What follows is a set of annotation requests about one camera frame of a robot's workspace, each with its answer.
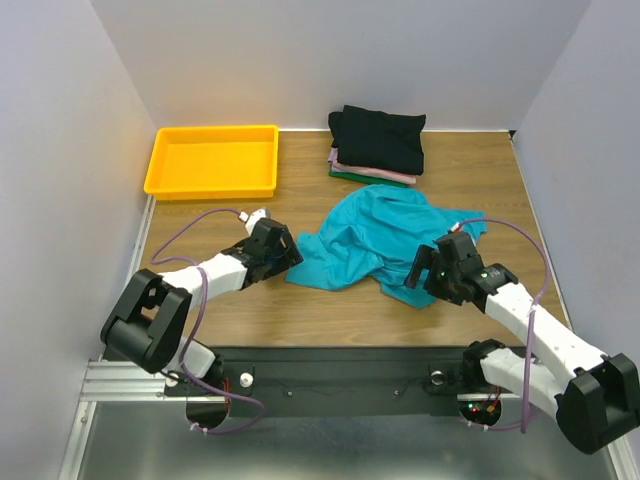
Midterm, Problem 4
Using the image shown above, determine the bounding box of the yellow plastic tray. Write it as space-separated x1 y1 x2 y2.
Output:
143 125 279 201

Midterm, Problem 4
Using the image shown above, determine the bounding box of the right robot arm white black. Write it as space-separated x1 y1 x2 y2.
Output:
405 230 639 454

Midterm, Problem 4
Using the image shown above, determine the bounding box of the teal t shirt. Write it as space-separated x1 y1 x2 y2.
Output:
285 185 487 309

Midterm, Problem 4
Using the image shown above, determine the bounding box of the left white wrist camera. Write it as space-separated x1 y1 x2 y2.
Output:
238 207 271 235

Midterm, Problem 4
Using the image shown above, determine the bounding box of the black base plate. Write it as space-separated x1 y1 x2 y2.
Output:
102 344 584 419

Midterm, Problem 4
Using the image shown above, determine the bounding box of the folded black t shirt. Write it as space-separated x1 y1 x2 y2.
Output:
327 105 427 176

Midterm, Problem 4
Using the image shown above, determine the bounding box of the folded pink t shirt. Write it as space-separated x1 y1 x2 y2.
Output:
330 161 417 185

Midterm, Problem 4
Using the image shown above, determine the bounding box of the aluminium frame rail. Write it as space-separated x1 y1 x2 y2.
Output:
57 194 174 480

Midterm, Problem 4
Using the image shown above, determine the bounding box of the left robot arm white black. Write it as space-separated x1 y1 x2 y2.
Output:
100 209 303 394

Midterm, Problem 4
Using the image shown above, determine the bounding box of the folded lavender t shirt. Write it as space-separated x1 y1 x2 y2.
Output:
327 148 338 164

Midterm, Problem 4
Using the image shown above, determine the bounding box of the folded green t shirt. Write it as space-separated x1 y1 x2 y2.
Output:
328 169 407 188

